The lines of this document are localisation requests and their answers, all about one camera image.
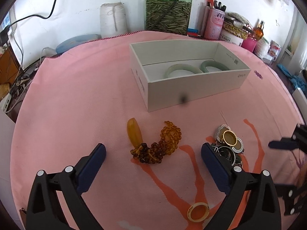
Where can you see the black wall charger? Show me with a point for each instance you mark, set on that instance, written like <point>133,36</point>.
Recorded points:
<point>4,36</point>

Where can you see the white crochet bundle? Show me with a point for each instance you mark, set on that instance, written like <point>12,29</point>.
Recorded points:
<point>261,48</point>

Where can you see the blue marker pen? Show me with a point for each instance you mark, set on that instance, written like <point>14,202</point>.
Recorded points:
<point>192,31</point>

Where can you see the white thread spool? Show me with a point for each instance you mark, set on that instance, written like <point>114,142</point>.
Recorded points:
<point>112,20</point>

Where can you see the pink printed tablecloth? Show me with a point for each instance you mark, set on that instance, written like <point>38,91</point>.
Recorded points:
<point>87,95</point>

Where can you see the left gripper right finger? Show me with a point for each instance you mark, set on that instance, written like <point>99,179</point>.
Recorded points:
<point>262,210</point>

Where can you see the amber perfume bottle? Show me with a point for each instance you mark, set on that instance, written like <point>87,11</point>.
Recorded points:
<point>258,31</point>

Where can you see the leopard pattern round tin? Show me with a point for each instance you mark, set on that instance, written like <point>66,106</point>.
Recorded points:
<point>232,34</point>

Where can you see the blue oval case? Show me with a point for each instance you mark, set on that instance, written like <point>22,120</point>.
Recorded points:
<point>75,41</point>

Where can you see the white vivo cardboard box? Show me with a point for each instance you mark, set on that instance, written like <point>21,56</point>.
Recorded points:
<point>168,72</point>

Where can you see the pink pen holder can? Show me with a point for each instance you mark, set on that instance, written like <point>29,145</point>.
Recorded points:
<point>213,20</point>

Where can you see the green glass seed jar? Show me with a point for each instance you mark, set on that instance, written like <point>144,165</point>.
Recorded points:
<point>169,16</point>

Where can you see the red marker pen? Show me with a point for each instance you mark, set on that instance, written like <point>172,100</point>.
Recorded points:
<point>190,34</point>

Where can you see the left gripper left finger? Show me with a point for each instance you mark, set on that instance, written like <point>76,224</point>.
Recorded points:
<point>44,210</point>

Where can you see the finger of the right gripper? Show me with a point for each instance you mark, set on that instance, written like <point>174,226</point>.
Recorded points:
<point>298,140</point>

